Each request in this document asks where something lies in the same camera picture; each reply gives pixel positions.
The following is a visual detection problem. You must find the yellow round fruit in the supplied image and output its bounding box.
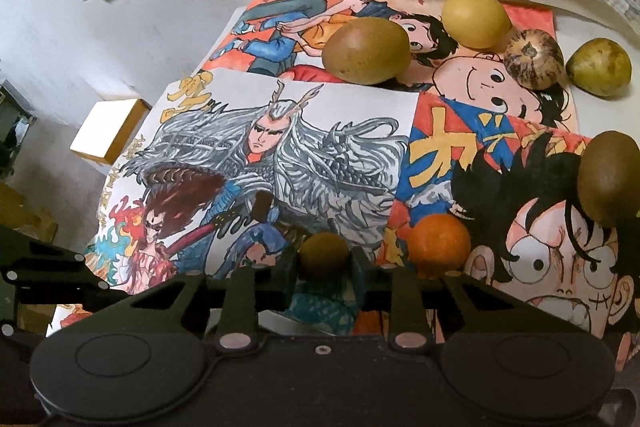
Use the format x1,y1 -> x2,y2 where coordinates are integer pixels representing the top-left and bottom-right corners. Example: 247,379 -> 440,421
441,0 -> 512,49

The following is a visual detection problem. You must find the striped brown round fruit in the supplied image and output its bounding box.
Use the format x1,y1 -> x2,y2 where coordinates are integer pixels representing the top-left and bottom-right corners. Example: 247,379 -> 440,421
502,29 -> 565,90

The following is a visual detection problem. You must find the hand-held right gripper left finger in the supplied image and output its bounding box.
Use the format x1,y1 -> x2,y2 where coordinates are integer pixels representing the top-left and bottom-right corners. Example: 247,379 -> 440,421
116,251 -> 304,352

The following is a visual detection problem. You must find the silver-haired warrior drawing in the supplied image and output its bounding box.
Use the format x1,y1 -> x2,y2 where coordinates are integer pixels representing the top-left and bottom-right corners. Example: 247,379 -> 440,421
47,67 -> 421,338

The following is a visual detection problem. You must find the brown kiwi fruit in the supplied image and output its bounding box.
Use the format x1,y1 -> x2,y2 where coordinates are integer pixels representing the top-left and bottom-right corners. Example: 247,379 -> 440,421
577,131 -> 640,228

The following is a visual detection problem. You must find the brown cardboard box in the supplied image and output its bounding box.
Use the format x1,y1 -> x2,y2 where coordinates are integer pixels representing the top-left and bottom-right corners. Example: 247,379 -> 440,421
0,182 -> 58,248

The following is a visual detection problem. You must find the small brown round fruit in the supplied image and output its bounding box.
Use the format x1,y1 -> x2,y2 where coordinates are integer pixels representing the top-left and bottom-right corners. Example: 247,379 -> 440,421
299,233 -> 351,282

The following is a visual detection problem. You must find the dark object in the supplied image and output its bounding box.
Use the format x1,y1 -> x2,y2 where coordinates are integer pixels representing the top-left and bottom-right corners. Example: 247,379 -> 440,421
0,79 -> 38,180

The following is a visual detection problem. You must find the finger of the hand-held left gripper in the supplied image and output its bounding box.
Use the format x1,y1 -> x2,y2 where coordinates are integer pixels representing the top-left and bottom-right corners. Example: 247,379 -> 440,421
0,226 -> 112,309

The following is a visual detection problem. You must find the large brown-green mango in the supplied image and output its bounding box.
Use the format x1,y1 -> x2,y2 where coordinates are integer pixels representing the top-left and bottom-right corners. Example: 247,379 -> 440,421
321,18 -> 412,86

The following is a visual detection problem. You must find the white and yellow box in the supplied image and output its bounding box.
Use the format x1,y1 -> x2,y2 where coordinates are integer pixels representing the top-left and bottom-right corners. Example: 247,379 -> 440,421
70,98 -> 151,165

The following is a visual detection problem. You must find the green-yellow fruit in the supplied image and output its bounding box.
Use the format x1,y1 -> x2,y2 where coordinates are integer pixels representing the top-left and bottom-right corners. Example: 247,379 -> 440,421
565,38 -> 632,98

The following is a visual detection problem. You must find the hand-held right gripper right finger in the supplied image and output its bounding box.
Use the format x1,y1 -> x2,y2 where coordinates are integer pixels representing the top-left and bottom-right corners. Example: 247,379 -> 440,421
350,248 -> 540,352

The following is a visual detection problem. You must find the spiky-haired shouting face drawing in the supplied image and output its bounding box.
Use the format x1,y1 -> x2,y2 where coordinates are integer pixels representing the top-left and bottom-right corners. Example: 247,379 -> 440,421
372,92 -> 640,373

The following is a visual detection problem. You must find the orange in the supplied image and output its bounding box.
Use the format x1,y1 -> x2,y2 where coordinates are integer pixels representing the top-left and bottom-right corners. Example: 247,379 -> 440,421
406,213 -> 472,280

